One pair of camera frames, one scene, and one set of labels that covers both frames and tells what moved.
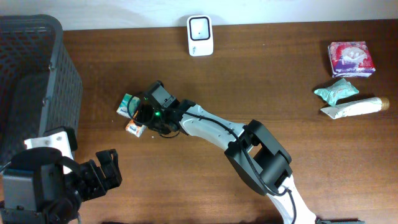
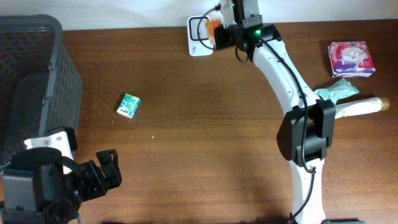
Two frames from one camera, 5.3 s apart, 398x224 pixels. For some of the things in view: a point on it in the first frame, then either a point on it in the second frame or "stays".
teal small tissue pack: [134, 106] stays
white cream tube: [357, 107] stays
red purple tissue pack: [351, 60] stays
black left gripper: [104, 173] stays
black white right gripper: [142, 115] -> [222, 37]
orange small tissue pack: [135, 129] -> [210, 25]
